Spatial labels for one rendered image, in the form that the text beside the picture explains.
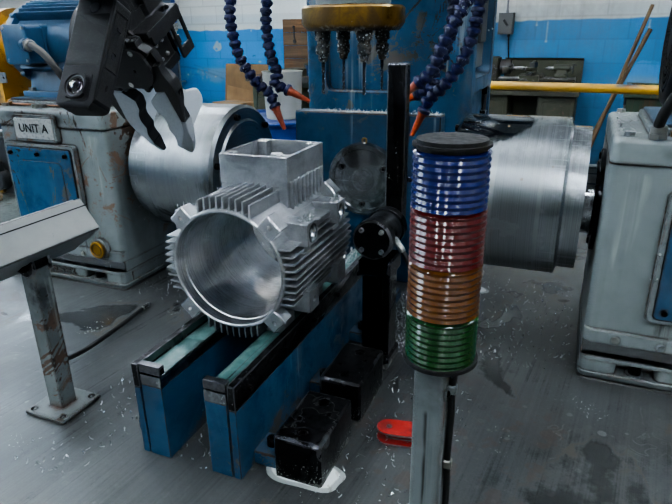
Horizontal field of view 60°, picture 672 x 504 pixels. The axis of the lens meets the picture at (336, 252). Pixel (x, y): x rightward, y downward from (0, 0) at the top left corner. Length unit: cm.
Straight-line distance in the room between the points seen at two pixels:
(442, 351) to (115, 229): 88
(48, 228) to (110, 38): 29
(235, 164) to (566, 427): 56
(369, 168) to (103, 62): 67
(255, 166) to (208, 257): 15
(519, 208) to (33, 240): 65
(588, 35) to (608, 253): 520
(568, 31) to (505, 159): 518
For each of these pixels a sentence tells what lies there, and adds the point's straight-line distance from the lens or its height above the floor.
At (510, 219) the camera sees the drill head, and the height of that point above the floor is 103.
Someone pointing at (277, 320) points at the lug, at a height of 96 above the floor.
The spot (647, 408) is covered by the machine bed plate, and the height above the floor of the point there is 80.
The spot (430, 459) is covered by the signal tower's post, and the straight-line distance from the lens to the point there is 56.
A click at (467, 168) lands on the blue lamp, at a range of 43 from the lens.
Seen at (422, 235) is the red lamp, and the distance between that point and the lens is 44.
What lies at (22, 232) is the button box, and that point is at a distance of 80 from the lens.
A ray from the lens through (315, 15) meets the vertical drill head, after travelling 102.
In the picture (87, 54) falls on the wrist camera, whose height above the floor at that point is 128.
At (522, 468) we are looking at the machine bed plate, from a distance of 77.
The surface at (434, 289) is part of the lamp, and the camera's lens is 45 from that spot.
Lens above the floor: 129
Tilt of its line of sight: 21 degrees down
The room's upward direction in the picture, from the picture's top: 1 degrees counter-clockwise
